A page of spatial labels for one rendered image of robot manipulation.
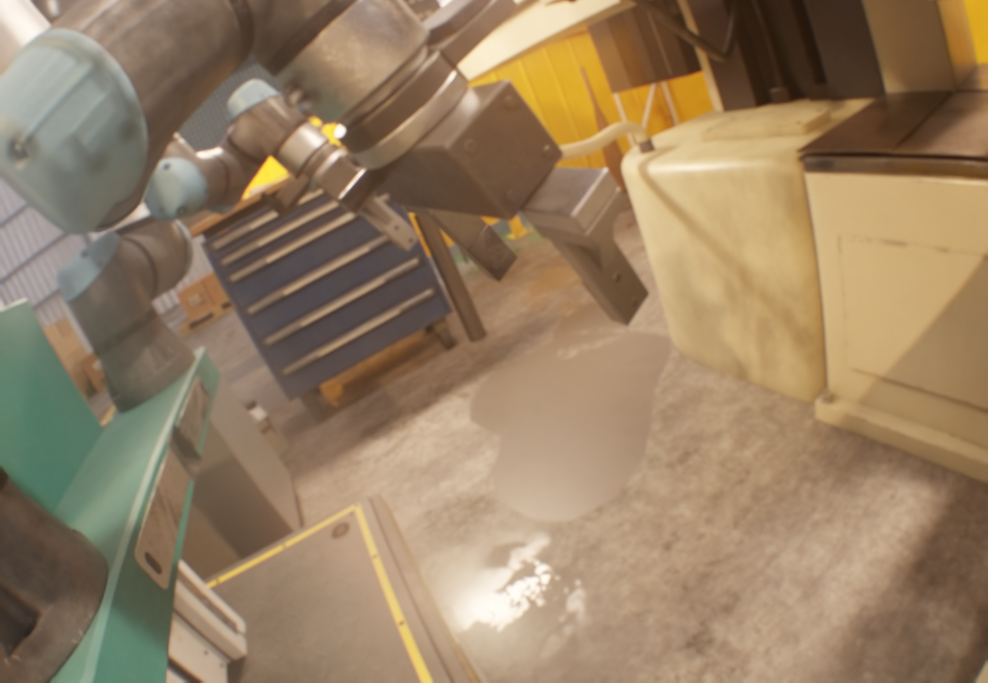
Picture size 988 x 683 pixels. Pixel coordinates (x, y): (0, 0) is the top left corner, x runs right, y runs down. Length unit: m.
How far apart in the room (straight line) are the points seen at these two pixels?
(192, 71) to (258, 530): 1.30
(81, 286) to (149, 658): 0.52
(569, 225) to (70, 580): 0.33
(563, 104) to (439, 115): 3.55
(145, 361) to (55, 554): 0.44
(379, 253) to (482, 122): 1.78
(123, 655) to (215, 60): 0.31
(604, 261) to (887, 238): 0.78
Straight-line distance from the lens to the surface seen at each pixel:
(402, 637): 0.73
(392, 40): 0.25
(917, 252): 0.97
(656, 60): 2.01
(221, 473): 1.34
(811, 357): 1.23
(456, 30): 0.27
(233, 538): 1.44
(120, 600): 0.36
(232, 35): 0.22
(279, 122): 0.71
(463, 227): 0.37
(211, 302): 6.94
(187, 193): 0.62
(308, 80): 0.25
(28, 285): 15.28
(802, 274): 1.13
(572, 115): 3.83
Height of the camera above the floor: 0.85
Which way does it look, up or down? 21 degrees down
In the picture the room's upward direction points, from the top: 23 degrees counter-clockwise
